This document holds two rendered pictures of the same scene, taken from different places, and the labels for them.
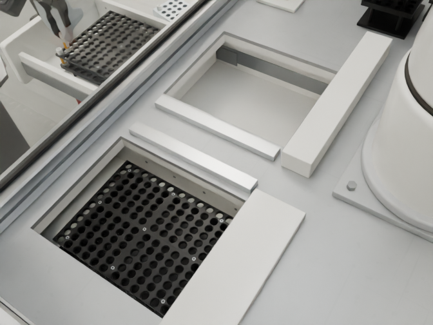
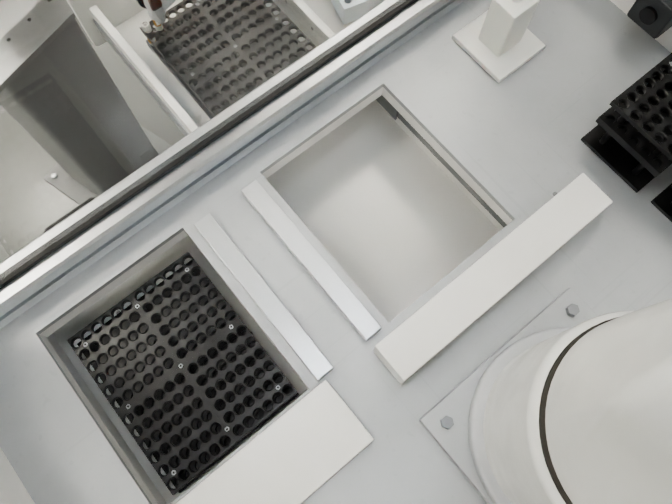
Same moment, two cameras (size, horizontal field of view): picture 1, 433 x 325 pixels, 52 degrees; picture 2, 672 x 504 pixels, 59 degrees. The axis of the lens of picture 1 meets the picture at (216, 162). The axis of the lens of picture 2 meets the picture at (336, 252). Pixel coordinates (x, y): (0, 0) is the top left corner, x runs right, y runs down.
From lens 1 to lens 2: 0.32 m
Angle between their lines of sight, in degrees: 20
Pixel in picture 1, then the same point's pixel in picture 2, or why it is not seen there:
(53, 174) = (78, 267)
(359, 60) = (545, 226)
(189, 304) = not seen: outside the picture
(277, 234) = (326, 457)
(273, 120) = (412, 230)
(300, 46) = (481, 153)
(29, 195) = (42, 292)
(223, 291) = not seen: outside the picture
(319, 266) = not seen: outside the picture
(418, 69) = (554, 407)
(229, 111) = (358, 194)
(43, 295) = (30, 435)
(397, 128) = (512, 427)
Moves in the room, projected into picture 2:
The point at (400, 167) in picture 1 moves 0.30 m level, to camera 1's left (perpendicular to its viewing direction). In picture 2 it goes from (502, 457) to (188, 387)
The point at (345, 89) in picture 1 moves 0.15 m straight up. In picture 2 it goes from (502, 272) to (550, 224)
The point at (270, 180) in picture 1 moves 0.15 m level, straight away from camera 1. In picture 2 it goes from (351, 368) to (401, 250)
